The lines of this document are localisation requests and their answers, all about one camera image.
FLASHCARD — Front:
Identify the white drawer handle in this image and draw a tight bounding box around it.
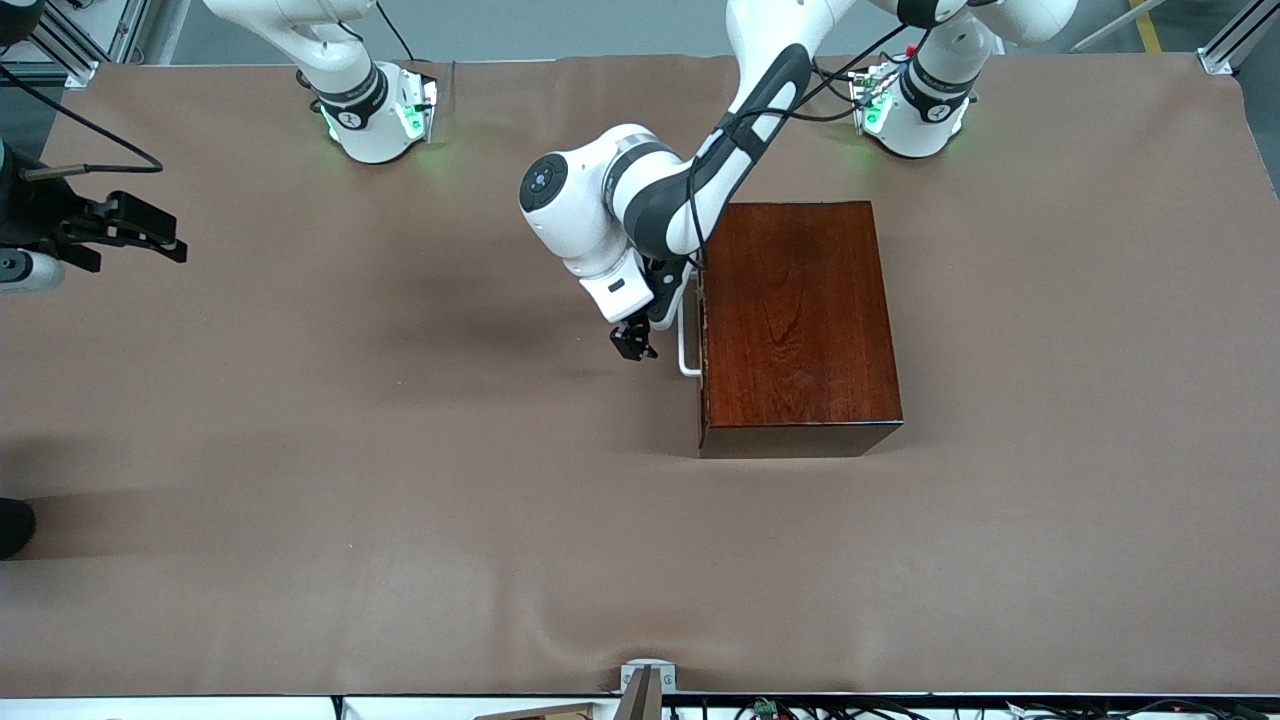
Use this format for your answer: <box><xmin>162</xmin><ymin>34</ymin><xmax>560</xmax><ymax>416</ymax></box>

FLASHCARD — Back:
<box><xmin>677</xmin><ymin>300</ymin><xmax>703</xmax><ymax>378</ymax></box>

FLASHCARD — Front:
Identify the dark brown wooden cabinet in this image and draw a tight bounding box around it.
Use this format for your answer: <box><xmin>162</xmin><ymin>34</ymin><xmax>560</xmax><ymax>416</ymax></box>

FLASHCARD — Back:
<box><xmin>697</xmin><ymin>201</ymin><xmax>904</xmax><ymax>459</ymax></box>

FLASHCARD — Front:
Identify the black rounded object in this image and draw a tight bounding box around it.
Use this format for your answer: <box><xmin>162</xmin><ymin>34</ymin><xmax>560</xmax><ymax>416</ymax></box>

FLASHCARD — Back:
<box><xmin>0</xmin><ymin>497</ymin><xmax>37</xmax><ymax>561</ymax></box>

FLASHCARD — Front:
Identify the brown table mat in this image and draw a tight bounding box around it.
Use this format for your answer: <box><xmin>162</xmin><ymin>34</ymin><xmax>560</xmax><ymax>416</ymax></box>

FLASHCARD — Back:
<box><xmin>0</xmin><ymin>52</ymin><xmax>1280</xmax><ymax>698</ymax></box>

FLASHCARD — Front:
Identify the grey metal table clamp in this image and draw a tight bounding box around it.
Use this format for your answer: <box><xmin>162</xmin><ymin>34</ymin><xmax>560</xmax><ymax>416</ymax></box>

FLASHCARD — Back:
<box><xmin>620</xmin><ymin>660</ymin><xmax>678</xmax><ymax>694</ymax></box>

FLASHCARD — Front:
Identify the light wooden plank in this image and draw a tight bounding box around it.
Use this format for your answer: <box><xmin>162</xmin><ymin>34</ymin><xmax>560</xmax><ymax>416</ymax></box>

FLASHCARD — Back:
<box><xmin>475</xmin><ymin>702</ymin><xmax>601</xmax><ymax>720</ymax></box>

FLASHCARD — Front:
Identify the aluminium frame profile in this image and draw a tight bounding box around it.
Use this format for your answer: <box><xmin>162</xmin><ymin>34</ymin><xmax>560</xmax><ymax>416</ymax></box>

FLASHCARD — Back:
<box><xmin>0</xmin><ymin>0</ymin><xmax>101</xmax><ymax>86</ymax></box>
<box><xmin>1195</xmin><ymin>0</ymin><xmax>1280</xmax><ymax>76</ymax></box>

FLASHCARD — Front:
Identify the black left base cable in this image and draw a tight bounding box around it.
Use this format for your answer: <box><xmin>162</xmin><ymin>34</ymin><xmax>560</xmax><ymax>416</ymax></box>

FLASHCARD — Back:
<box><xmin>808</xmin><ymin>55</ymin><xmax>881</xmax><ymax>126</ymax></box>

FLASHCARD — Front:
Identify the black base cable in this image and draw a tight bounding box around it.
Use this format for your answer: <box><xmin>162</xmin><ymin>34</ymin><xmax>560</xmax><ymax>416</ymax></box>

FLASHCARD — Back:
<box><xmin>375</xmin><ymin>0</ymin><xmax>423</xmax><ymax>63</ymax></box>
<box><xmin>808</xmin><ymin>55</ymin><xmax>881</xmax><ymax>126</ymax></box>

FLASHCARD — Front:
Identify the black right base cable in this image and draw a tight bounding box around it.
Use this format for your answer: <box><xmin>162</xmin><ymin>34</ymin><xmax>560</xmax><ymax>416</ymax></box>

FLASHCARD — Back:
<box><xmin>375</xmin><ymin>0</ymin><xmax>423</xmax><ymax>63</ymax></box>

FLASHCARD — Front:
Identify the grey mount post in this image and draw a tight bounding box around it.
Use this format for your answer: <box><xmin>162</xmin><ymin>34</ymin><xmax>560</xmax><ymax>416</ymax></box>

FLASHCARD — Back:
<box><xmin>615</xmin><ymin>667</ymin><xmax>663</xmax><ymax>720</ymax></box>

